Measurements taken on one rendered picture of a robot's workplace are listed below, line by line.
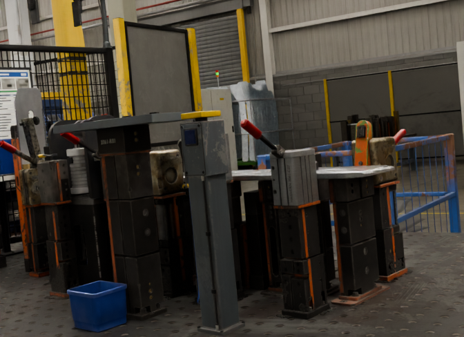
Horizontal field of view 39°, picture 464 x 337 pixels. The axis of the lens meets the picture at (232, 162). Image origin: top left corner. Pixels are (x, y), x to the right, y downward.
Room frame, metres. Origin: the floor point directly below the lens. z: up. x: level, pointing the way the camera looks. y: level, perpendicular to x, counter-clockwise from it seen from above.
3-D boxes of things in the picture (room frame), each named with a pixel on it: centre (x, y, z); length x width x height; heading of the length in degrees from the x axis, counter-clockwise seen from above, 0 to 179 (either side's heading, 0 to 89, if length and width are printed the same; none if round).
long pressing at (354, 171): (1.95, 0.17, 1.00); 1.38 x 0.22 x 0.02; 48
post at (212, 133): (1.38, 0.06, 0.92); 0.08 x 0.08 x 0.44; 48
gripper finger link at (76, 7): (1.89, 0.40, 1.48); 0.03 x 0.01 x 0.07; 48
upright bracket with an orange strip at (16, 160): (2.22, 0.72, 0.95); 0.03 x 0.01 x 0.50; 48
